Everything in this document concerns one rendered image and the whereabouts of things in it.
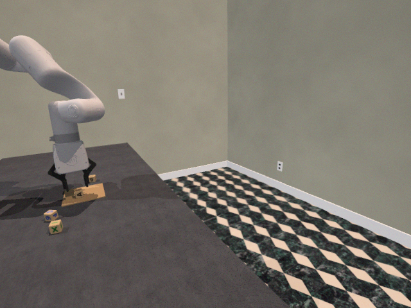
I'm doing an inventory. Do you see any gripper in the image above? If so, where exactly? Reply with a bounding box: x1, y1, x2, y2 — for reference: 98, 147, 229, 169
48, 140, 96, 192

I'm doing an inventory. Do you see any orange flat mat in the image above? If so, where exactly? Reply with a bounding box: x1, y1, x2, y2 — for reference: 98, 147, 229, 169
62, 183, 105, 207

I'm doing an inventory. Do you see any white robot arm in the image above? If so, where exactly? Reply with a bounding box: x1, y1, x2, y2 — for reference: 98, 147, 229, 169
0, 35, 105, 143

